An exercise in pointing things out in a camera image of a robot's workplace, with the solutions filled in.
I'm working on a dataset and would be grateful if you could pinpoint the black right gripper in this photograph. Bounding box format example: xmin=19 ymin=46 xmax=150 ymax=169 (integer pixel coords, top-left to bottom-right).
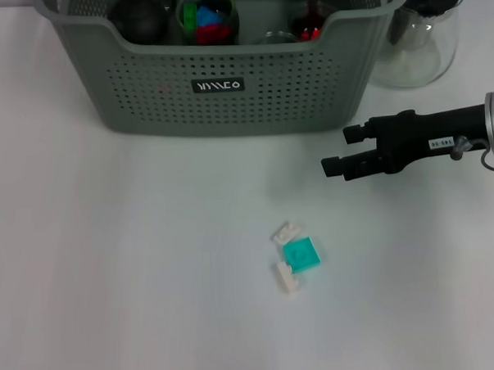
xmin=319 ymin=104 xmax=492 ymax=183

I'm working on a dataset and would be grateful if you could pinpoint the white studded toy brick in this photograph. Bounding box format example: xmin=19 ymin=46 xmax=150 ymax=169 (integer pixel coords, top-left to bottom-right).
xmin=272 ymin=221 xmax=304 ymax=246

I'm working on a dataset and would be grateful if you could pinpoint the teal square toy brick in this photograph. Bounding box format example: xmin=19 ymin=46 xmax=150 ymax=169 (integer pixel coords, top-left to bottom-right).
xmin=281 ymin=235 xmax=322 ymax=273

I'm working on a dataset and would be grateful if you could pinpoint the orange-red sloped toy brick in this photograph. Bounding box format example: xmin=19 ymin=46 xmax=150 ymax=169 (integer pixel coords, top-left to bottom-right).
xmin=300 ymin=25 xmax=323 ymax=43

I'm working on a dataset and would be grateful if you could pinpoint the glass teacup with black sleeve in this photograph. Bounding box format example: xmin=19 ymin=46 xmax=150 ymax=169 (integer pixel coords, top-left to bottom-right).
xmin=290 ymin=0 xmax=335 ymax=43
xmin=176 ymin=0 xmax=242 ymax=47
xmin=181 ymin=12 xmax=242 ymax=48
xmin=256 ymin=29 xmax=301 ymax=46

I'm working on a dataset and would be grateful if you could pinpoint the white notched toy brick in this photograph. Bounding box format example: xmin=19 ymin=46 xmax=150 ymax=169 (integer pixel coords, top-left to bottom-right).
xmin=273 ymin=259 xmax=301 ymax=296

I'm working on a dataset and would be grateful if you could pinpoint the dark red toy brick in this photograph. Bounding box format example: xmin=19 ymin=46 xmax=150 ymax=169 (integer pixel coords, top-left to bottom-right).
xmin=194 ymin=24 xmax=233 ymax=46

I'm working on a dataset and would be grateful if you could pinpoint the blue square toy brick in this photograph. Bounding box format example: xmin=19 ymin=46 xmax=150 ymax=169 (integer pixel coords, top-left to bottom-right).
xmin=196 ymin=3 xmax=225 ymax=29

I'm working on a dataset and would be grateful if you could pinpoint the green rectangular toy brick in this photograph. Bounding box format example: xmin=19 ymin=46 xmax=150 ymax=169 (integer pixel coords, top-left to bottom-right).
xmin=182 ymin=2 xmax=198 ymax=34

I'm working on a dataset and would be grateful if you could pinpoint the grey-green perforated storage bin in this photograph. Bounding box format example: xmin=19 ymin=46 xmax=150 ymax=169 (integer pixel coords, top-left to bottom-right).
xmin=33 ymin=0 xmax=418 ymax=146

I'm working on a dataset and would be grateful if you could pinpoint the right gripper silver fitting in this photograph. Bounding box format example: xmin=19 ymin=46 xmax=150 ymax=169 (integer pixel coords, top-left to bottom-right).
xmin=449 ymin=135 xmax=473 ymax=160

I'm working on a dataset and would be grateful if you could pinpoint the glass carafe with black lid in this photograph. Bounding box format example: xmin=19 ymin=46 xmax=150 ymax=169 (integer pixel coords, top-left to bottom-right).
xmin=368 ymin=0 xmax=471 ymax=91

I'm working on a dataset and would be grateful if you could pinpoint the black round teapot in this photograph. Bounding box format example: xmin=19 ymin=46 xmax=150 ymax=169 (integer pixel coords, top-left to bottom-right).
xmin=109 ymin=0 xmax=179 ymax=47

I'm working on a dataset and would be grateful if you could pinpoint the right arm cable with connector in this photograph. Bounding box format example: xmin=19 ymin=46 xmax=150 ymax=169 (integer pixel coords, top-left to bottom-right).
xmin=469 ymin=139 xmax=494 ymax=175

